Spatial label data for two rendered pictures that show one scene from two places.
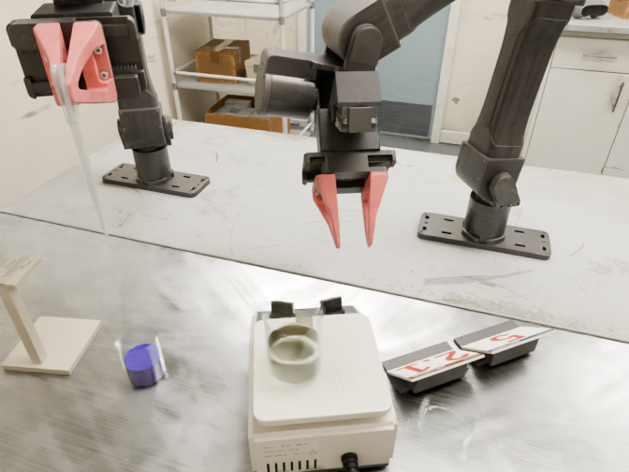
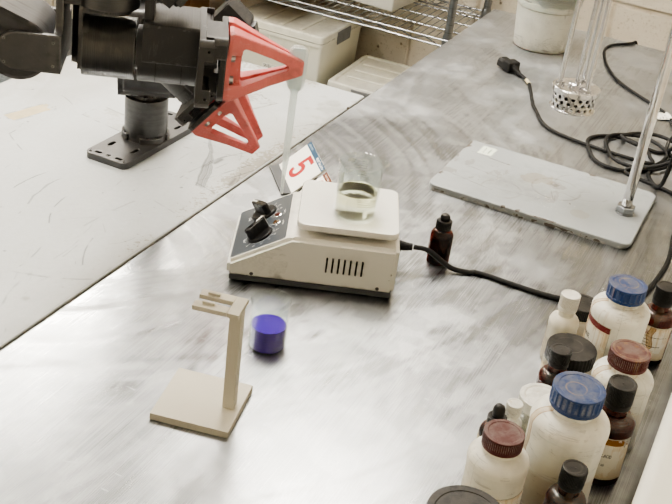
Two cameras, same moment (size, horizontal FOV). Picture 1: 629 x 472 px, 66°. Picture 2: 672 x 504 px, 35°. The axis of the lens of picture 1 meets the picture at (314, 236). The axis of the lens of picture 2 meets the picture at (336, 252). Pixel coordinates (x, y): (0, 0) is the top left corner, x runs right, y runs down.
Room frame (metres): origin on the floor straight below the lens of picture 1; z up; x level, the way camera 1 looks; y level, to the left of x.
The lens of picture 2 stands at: (0.22, 1.14, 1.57)
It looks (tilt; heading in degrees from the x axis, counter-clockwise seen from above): 30 degrees down; 275
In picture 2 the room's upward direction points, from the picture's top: 8 degrees clockwise
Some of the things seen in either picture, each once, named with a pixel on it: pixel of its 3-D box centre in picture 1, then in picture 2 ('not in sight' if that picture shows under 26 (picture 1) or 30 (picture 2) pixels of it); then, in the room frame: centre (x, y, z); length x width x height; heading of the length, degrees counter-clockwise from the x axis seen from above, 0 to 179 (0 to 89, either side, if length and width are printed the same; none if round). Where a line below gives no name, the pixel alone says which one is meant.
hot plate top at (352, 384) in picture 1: (316, 362); (349, 208); (0.31, 0.00, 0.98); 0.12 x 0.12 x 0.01; 6
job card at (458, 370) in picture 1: (431, 360); not in sight; (0.37, -0.13, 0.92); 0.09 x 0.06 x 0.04; 112
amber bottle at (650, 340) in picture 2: not in sight; (655, 322); (-0.06, 0.08, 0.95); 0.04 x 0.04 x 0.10
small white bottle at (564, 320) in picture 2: not in sight; (562, 327); (0.04, 0.11, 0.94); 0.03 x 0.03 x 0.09
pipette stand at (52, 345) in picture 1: (37, 306); (205, 352); (0.40, 0.31, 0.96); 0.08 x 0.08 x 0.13; 85
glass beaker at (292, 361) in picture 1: (294, 341); (360, 187); (0.30, 0.02, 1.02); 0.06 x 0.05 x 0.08; 7
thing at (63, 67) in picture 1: (66, 94); (296, 68); (0.36, 0.19, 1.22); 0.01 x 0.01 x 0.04; 13
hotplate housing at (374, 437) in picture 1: (314, 372); (324, 237); (0.33, 0.00, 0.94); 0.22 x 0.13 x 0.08; 6
